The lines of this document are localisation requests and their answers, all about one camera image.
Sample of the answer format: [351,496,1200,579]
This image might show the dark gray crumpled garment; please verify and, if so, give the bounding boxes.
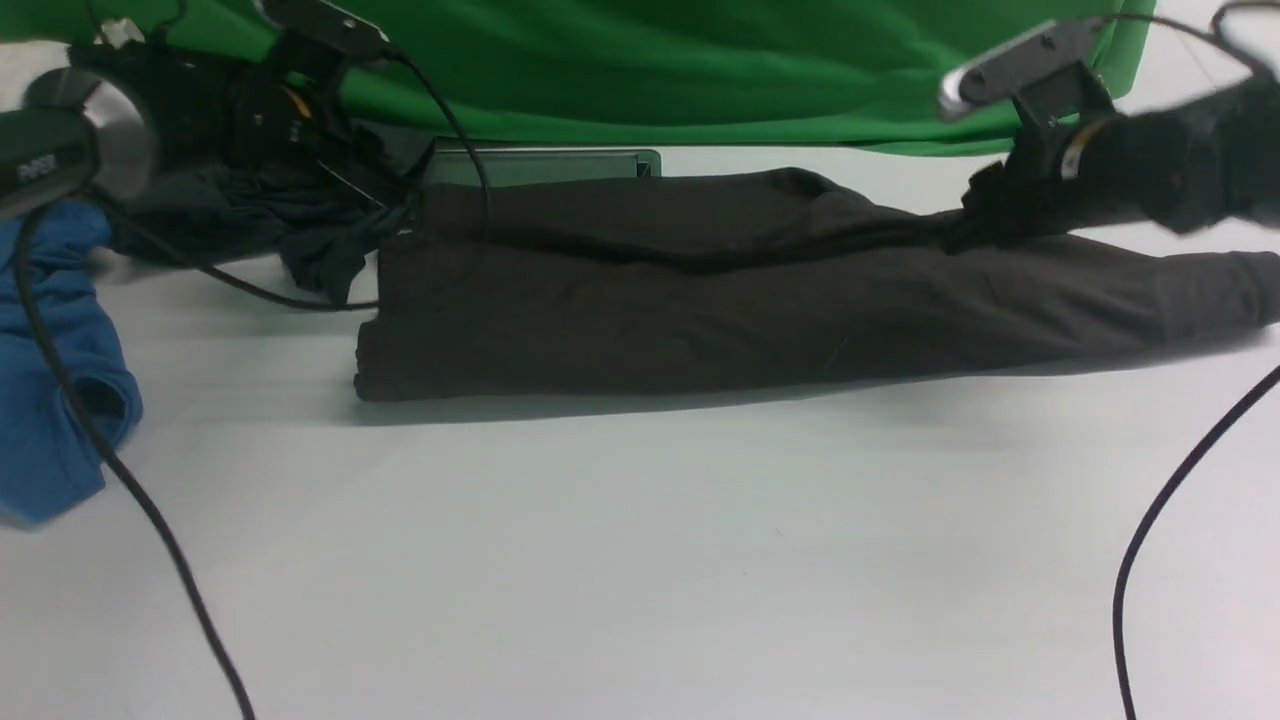
[109,167,406,307]

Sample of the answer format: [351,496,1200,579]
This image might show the gray long-sleeve top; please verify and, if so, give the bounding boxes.
[355,168,1277,402]

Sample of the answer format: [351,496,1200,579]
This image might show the green backdrop cloth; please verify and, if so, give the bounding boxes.
[0,0,1156,158]

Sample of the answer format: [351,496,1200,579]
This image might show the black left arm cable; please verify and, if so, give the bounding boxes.
[8,50,493,720]

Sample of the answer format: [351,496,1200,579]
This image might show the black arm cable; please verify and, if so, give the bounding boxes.
[1094,0,1280,720]
[8,50,493,720]

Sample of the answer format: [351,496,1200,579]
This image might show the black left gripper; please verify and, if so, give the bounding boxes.
[300,118,433,210]

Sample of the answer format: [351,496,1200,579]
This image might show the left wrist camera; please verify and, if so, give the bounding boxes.
[253,1,392,61]

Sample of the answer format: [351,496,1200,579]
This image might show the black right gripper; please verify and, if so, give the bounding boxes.
[941,147,1096,252]

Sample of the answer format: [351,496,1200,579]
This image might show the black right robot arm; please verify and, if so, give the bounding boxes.
[942,76,1279,254]

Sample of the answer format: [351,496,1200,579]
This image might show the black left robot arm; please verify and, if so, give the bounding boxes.
[1,33,436,219]

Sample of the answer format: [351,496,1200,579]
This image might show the blue t-shirt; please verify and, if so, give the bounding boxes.
[1,201,145,527]

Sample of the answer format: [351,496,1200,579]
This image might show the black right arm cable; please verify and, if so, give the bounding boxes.
[1094,0,1280,720]

